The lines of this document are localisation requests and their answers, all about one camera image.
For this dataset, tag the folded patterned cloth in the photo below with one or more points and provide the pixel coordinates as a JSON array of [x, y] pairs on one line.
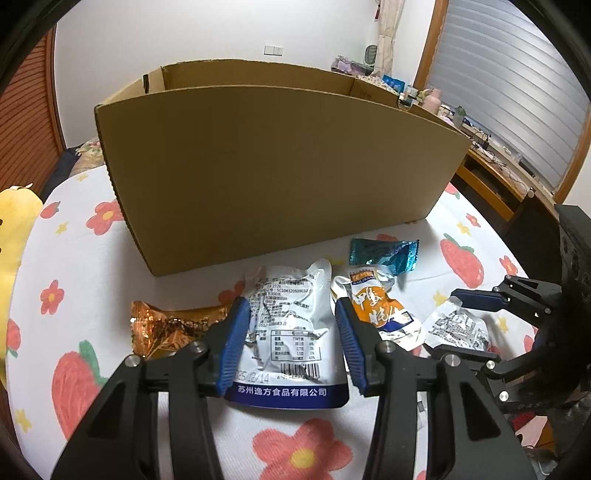
[[376, 82]]

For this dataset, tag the orange-brown foil snack packet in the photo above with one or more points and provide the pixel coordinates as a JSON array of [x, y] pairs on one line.
[[171, 327]]

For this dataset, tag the dark blue cloth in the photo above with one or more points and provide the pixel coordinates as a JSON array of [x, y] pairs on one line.
[[60, 168]]

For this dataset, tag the wooden sideboard cabinet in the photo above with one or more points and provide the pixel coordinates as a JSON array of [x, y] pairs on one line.
[[489, 180]]

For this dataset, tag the floral bed sheet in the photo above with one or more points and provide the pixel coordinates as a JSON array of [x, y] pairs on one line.
[[85, 154]]

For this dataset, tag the green capped bottle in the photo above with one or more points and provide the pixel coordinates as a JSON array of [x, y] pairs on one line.
[[460, 115]]

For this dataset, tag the white and orange snack packet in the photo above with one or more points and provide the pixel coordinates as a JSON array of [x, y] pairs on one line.
[[374, 300]]

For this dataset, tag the brown louvered wardrobe door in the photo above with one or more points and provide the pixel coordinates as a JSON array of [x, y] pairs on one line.
[[27, 115]]

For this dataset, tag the teal foil snack wrapper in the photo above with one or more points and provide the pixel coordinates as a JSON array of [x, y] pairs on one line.
[[383, 254]]

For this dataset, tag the white wall switch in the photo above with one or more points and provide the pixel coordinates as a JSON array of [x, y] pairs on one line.
[[273, 50]]

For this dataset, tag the small white snack packet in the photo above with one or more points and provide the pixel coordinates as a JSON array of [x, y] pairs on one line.
[[457, 323]]

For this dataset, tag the brown cardboard box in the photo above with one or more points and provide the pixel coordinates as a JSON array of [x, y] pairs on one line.
[[277, 175]]

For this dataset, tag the wooden window frame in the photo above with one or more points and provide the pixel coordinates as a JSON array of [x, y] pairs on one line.
[[429, 46]]

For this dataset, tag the beige patterned curtain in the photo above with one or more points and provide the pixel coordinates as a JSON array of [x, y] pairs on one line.
[[385, 37]]

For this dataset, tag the white desk fan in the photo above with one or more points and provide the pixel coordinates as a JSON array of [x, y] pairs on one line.
[[371, 59]]

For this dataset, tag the purple storage bag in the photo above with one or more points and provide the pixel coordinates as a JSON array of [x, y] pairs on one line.
[[351, 64]]

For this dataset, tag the large white printed snack packet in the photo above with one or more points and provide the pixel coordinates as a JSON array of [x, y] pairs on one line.
[[291, 323]]

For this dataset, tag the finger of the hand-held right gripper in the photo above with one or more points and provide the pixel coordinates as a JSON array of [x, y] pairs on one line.
[[517, 369], [475, 298]]

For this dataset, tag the yellow plush toy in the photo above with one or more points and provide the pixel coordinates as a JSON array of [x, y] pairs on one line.
[[16, 240]]

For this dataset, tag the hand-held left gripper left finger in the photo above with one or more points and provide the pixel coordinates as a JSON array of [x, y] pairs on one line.
[[233, 350]]

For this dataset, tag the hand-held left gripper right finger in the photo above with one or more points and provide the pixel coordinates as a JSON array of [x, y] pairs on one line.
[[358, 355]]

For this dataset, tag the white strawberry print tablecloth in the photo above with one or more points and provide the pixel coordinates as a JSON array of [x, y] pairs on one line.
[[258, 438]]

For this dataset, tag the grey window blind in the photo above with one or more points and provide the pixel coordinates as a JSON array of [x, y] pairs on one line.
[[512, 83]]

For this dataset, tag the pink thermos flask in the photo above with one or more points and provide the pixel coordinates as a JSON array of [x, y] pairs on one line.
[[432, 99]]

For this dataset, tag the blue packet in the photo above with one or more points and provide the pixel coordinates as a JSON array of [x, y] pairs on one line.
[[394, 82]]

